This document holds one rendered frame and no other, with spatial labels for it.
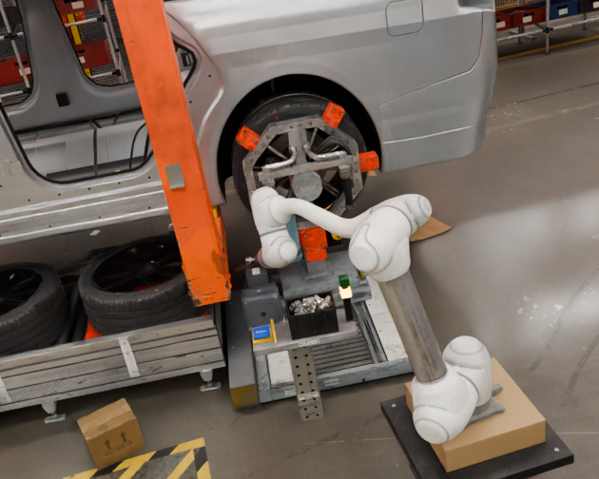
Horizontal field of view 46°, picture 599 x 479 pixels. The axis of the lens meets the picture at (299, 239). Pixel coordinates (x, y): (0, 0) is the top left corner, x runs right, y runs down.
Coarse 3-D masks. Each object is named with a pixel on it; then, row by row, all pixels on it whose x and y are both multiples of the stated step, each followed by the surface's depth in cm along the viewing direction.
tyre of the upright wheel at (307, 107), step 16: (288, 96) 335; (304, 96) 335; (320, 96) 343; (256, 112) 335; (272, 112) 325; (288, 112) 325; (304, 112) 326; (320, 112) 327; (240, 128) 341; (256, 128) 327; (352, 128) 333; (240, 144) 330; (240, 160) 333; (240, 176) 336; (240, 192) 340
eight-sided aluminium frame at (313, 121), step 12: (288, 120) 323; (300, 120) 320; (312, 120) 320; (264, 132) 324; (276, 132) 320; (336, 132) 324; (264, 144) 322; (348, 144) 327; (252, 156) 324; (252, 180) 329; (360, 180) 336; (252, 192) 332; (336, 204) 345; (300, 228) 344
